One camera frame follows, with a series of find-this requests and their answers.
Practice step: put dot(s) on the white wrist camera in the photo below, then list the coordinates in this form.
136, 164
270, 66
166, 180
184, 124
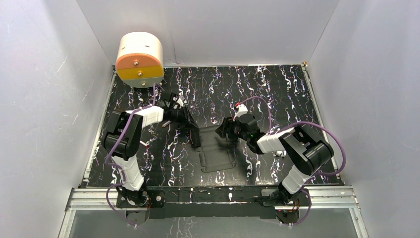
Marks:
240, 109
176, 101

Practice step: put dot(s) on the small red-capped white pen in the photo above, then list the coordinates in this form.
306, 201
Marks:
144, 144

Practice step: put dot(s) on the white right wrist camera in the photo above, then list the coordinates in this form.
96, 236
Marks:
240, 109

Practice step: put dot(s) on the round cream drawer cabinet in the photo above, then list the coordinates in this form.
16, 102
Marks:
139, 62

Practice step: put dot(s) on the pink white marker pen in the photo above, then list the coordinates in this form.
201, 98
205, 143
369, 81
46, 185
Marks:
166, 124

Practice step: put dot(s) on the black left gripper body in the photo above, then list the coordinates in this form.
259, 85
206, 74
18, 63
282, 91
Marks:
186, 119

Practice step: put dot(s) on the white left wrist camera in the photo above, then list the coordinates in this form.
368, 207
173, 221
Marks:
176, 101

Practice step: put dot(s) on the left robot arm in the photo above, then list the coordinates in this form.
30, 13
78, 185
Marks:
123, 140

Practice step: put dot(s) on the aluminium front rail frame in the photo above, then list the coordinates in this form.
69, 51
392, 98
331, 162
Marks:
219, 201

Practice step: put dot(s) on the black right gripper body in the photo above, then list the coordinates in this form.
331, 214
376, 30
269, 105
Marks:
234, 131

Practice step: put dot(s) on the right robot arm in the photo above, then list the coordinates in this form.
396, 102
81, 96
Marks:
306, 148

